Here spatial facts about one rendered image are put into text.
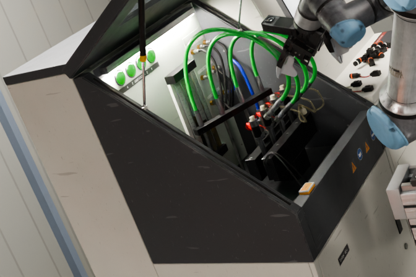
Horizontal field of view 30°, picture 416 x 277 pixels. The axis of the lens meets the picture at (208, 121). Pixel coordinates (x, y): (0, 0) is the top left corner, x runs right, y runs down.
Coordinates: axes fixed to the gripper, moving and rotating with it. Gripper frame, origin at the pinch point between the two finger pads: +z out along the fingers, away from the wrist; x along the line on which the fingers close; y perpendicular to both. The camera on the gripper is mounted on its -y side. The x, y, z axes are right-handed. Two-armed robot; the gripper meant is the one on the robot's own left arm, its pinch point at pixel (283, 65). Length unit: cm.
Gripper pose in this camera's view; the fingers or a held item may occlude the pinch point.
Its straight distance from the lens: 219.2
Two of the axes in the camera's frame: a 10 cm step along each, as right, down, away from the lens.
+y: 8.3, 5.1, -2.1
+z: -1.4, 5.6, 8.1
